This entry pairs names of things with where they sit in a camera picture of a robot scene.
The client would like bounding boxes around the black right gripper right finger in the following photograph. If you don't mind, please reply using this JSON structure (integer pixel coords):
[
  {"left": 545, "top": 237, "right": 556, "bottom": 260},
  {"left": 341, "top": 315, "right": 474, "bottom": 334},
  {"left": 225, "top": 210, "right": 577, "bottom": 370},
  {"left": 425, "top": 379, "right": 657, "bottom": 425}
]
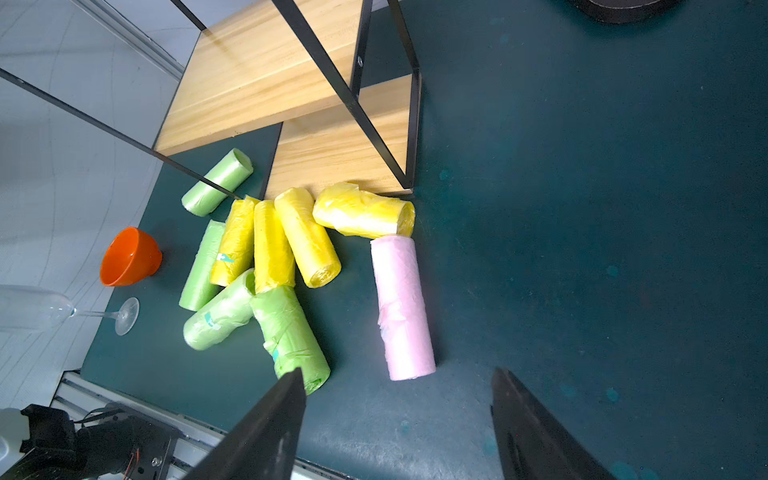
[{"left": 491, "top": 368, "right": 613, "bottom": 479}]

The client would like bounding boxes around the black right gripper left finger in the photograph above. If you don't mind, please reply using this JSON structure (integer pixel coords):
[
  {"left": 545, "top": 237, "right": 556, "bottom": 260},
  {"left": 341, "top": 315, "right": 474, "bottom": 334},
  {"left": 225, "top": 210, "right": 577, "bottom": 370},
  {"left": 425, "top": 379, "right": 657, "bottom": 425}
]
[{"left": 185, "top": 368, "right": 307, "bottom": 479}]

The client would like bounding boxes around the green trash bag roll right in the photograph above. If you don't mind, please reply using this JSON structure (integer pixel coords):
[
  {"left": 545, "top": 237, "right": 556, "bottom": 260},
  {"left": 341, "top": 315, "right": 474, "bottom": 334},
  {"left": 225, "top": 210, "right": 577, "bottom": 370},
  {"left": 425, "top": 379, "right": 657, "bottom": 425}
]
[{"left": 250, "top": 286, "right": 331, "bottom": 395}]

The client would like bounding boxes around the three-tier wooden shelf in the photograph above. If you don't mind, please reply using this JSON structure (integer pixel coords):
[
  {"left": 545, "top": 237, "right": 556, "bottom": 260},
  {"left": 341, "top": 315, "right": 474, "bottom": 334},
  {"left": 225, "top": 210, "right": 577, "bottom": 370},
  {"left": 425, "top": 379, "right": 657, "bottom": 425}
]
[{"left": 0, "top": 0, "right": 423, "bottom": 201}]

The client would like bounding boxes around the yellow trash bag roll left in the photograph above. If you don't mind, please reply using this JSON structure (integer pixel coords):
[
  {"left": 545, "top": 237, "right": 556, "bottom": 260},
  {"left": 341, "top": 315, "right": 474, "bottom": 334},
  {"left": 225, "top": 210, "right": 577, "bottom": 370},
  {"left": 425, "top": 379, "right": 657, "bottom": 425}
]
[{"left": 210, "top": 196, "right": 260, "bottom": 287}]

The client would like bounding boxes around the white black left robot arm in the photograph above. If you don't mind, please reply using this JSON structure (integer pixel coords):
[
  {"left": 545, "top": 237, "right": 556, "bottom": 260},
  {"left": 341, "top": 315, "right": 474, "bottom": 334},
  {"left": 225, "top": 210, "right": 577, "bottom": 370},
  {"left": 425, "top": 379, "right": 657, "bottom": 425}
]
[{"left": 1, "top": 404, "right": 86, "bottom": 479}]

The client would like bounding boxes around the clear wine glass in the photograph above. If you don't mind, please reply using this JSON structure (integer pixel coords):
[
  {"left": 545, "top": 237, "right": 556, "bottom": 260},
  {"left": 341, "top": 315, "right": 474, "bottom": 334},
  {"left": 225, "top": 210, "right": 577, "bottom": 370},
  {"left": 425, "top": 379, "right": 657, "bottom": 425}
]
[{"left": 1, "top": 285, "right": 140, "bottom": 336}]

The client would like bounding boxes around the green trash bag roll left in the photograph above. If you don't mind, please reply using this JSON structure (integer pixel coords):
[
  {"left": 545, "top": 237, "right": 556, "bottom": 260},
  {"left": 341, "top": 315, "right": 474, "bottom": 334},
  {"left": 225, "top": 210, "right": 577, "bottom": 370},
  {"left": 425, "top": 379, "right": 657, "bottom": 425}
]
[{"left": 178, "top": 220, "right": 225, "bottom": 311}]

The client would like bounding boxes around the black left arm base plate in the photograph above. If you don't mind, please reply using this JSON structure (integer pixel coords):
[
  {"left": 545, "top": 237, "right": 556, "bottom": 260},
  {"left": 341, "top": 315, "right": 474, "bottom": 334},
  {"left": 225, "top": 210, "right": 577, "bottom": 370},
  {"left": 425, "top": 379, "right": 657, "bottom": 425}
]
[{"left": 75, "top": 403, "right": 181, "bottom": 479}]

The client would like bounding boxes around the black metal jewelry stand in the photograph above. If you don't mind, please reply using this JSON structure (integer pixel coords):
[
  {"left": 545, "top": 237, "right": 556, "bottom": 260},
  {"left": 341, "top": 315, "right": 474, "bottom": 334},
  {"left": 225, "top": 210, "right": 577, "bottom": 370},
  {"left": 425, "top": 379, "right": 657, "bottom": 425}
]
[{"left": 569, "top": 0, "right": 681, "bottom": 25}]

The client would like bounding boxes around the orange plastic bowl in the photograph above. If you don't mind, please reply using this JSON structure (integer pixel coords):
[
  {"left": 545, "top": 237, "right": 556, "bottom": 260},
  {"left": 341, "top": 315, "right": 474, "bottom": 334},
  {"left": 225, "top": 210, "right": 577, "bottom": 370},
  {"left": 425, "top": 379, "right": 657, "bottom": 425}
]
[{"left": 100, "top": 227, "right": 162, "bottom": 287}]

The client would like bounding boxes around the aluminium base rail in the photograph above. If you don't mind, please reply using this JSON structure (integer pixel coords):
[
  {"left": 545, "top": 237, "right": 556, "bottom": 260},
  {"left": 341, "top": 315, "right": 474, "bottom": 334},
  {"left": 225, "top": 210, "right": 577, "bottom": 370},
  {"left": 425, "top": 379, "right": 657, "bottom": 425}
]
[{"left": 50, "top": 370, "right": 361, "bottom": 480}]

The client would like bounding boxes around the green trash bag roll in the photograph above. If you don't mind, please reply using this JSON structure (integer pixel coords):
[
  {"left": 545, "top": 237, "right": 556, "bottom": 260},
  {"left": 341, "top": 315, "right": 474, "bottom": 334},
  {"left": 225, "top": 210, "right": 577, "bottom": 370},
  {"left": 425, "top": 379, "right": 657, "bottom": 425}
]
[
  {"left": 181, "top": 148, "right": 254, "bottom": 217},
  {"left": 178, "top": 220, "right": 225, "bottom": 311},
  {"left": 183, "top": 268, "right": 254, "bottom": 351},
  {"left": 250, "top": 286, "right": 331, "bottom": 395}
]

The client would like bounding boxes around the yellow trash bag roll right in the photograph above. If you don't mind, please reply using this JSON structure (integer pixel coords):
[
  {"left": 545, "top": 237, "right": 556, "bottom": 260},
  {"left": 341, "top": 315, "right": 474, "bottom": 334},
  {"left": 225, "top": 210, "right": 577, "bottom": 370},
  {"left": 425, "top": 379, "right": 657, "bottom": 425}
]
[{"left": 312, "top": 182, "right": 415, "bottom": 239}]

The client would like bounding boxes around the green trash bag roll middle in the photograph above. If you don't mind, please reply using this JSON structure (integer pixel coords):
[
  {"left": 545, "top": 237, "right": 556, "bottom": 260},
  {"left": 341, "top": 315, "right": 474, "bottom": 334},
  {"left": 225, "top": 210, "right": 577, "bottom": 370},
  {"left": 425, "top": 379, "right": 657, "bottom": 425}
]
[{"left": 183, "top": 268, "right": 254, "bottom": 351}]

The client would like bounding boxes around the green trash bag roll far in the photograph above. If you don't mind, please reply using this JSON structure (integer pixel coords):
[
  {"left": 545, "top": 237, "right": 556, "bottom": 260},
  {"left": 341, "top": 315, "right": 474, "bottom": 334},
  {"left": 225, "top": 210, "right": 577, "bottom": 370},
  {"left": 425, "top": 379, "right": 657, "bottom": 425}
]
[{"left": 181, "top": 148, "right": 254, "bottom": 217}]

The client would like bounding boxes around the yellow trash bag roll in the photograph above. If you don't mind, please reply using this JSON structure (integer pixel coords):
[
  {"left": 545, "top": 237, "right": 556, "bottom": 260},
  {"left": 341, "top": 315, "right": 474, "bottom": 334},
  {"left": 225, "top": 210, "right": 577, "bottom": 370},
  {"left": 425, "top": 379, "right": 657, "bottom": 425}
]
[
  {"left": 210, "top": 196, "right": 260, "bottom": 287},
  {"left": 274, "top": 188, "right": 341, "bottom": 288},
  {"left": 254, "top": 200, "right": 295, "bottom": 293},
  {"left": 312, "top": 182, "right": 415, "bottom": 239}
]

